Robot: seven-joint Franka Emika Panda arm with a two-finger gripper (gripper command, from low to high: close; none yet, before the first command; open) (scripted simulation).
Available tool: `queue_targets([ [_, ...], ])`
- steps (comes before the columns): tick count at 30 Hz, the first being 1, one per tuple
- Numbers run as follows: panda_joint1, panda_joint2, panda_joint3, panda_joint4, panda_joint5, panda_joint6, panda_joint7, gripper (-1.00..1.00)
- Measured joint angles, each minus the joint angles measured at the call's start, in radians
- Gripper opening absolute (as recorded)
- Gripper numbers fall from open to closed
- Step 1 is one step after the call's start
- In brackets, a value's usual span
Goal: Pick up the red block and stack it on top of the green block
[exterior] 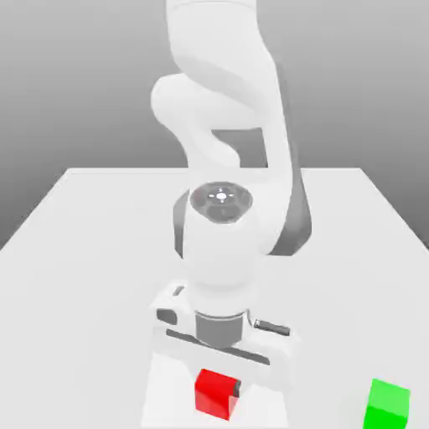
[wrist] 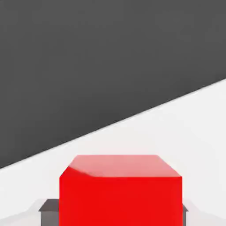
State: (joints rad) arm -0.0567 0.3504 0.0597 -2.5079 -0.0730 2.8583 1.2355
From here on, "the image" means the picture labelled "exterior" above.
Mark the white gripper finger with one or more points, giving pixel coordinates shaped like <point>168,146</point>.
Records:
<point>238,390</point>

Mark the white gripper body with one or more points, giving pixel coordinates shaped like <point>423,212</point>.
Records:
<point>268,372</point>

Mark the small red cube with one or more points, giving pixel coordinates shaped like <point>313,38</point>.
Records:
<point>212,392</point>

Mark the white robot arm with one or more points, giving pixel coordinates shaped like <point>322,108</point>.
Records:
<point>221,241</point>

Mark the small green cube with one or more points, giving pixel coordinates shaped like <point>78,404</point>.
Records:
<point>387,405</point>

